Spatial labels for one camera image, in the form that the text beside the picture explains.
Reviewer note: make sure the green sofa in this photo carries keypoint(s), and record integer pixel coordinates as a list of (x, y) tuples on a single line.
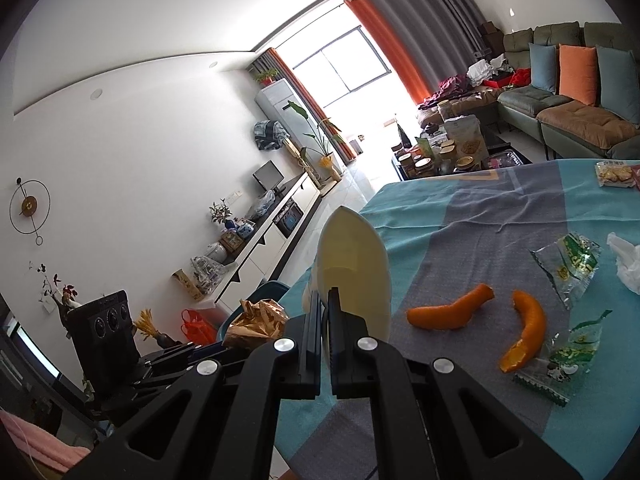
[(520, 95)]

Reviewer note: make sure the orange cushion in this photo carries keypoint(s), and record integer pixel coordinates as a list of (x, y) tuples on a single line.
[(577, 75)]

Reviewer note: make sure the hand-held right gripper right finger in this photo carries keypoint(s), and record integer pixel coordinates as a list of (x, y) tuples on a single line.
[(342, 360)]

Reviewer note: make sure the white tissue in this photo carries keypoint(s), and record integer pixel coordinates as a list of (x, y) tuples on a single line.
[(627, 265)]

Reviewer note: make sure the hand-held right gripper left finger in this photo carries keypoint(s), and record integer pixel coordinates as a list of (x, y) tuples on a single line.
[(307, 360)]

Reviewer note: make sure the gold foil snack wrapper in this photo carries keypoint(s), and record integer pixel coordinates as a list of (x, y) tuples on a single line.
[(257, 322)]

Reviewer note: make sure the blue cushion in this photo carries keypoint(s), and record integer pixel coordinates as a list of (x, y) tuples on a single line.
[(543, 67), (617, 85)]

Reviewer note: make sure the brown sofa seat pad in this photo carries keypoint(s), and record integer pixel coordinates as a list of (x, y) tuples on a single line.
[(585, 120)]

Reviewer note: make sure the orange peel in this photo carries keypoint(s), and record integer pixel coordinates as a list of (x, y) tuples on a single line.
[(450, 312), (530, 330)]

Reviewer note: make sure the blue white porcelain jar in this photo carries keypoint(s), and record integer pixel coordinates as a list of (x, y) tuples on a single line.
[(245, 228)]

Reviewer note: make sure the dark glass coffee table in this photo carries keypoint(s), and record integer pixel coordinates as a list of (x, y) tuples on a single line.
[(500, 152)]

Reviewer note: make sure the small potted plant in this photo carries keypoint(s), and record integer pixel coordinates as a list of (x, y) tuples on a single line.
[(265, 77)]

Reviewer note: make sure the red plastic bag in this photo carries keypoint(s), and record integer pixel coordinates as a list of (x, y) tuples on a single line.
[(197, 327)]

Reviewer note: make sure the dark red clothes pile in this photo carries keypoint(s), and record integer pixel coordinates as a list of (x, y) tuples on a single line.
[(445, 90)]

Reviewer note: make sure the white black tv cabinet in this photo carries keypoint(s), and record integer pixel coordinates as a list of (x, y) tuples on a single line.
[(270, 240)]

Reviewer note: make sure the clear cracker packet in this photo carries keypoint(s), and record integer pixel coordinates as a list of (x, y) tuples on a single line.
[(614, 174)]

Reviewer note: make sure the dark bottle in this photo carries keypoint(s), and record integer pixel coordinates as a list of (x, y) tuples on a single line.
[(403, 137)]

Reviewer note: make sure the grey and orange curtain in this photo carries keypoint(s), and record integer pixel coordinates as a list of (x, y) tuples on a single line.
[(305, 100)]

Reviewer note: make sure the white clothes pile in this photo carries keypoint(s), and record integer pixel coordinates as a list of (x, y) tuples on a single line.
[(487, 70)]

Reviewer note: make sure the cloth covered standing fan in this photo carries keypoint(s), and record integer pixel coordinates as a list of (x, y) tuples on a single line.
[(270, 135)]

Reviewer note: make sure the black monitor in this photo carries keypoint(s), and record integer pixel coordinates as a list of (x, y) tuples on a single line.
[(267, 175)]

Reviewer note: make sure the picture frame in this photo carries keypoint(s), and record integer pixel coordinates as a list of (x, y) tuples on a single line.
[(232, 241)]

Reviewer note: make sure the window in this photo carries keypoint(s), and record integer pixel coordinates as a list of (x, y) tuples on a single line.
[(345, 70)]

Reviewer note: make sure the beige snack bag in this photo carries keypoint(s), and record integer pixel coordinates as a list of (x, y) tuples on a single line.
[(467, 137)]

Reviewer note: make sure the red leaf branch in vase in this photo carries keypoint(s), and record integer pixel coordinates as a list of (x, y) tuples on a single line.
[(57, 292)]

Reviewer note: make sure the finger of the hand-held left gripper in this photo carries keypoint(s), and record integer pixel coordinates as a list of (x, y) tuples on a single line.
[(160, 380), (190, 352)]

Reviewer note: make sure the green clear snack wrapper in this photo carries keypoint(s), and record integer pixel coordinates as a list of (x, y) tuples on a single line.
[(565, 360), (570, 267)]

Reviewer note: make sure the vase with green branches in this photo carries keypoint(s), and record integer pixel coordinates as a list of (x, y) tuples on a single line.
[(220, 212)]

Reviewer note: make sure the brown cardboard boxes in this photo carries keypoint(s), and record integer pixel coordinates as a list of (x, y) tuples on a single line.
[(490, 37)]

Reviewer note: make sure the tall leafy plant yellow pot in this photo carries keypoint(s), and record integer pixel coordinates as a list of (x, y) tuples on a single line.
[(325, 140)]

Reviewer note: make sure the dark red snack packet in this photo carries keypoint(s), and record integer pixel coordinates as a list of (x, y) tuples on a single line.
[(636, 177)]

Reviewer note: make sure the dried wheat in vase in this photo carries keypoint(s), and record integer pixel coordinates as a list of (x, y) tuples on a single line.
[(150, 327)]

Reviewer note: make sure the clear plastic bag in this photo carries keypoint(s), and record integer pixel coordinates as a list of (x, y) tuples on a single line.
[(261, 205)]

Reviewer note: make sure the red box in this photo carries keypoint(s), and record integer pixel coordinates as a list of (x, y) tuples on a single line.
[(510, 79)]

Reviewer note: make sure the white standing air conditioner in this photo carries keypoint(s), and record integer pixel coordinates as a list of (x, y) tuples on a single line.
[(280, 105)]

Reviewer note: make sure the white printed paper cup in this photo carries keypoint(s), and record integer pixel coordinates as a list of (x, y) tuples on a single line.
[(355, 270)]

